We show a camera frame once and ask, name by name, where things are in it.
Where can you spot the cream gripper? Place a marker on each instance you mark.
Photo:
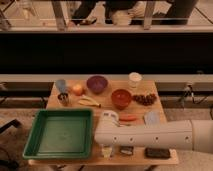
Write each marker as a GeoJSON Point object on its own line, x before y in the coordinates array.
{"type": "Point", "coordinates": [107, 151]}

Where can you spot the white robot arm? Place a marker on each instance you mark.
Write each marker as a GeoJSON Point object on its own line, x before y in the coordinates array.
{"type": "Point", "coordinates": [191, 135]}

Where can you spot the black rectangular sponge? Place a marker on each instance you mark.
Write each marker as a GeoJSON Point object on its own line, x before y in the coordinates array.
{"type": "Point", "coordinates": [157, 153]}

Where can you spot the small metal cup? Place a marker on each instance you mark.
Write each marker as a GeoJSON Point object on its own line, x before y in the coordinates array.
{"type": "Point", "coordinates": [63, 99]}

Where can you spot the white paper cup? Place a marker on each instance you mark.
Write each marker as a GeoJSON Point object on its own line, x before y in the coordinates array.
{"type": "Point", "coordinates": [134, 79]}

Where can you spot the blue plastic cup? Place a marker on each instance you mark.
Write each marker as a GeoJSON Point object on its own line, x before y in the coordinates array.
{"type": "Point", "coordinates": [61, 85]}

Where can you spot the orange carrot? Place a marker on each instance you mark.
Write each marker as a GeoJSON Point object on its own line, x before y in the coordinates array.
{"type": "Point", "coordinates": [127, 118]}

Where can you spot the green plastic tray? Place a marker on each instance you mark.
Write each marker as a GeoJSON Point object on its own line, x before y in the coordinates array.
{"type": "Point", "coordinates": [60, 134]}

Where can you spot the yellow banana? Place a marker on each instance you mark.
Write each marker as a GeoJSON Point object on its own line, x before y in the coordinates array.
{"type": "Point", "coordinates": [88, 101]}

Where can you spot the red bowl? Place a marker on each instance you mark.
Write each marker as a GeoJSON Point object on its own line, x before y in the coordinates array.
{"type": "Point", "coordinates": [121, 98]}

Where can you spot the grey blue cloth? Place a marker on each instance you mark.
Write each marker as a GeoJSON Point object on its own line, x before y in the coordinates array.
{"type": "Point", "coordinates": [152, 117]}

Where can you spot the wooden table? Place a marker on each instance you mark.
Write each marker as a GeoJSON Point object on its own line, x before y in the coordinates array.
{"type": "Point", "coordinates": [138, 158]}

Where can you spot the bunch of dark grapes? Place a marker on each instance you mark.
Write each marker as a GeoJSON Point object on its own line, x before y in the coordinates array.
{"type": "Point", "coordinates": [145, 100]}

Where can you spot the orange apple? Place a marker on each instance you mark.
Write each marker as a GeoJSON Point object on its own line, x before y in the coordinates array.
{"type": "Point", "coordinates": [77, 89]}

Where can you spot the purple bowl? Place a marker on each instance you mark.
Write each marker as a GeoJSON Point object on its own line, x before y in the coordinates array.
{"type": "Point", "coordinates": [97, 84]}

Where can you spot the metal railing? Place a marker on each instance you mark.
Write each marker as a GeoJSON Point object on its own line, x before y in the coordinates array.
{"type": "Point", "coordinates": [54, 16]}

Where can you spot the seated person in background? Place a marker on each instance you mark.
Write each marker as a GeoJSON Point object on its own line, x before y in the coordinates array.
{"type": "Point", "coordinates": [118, 12]}

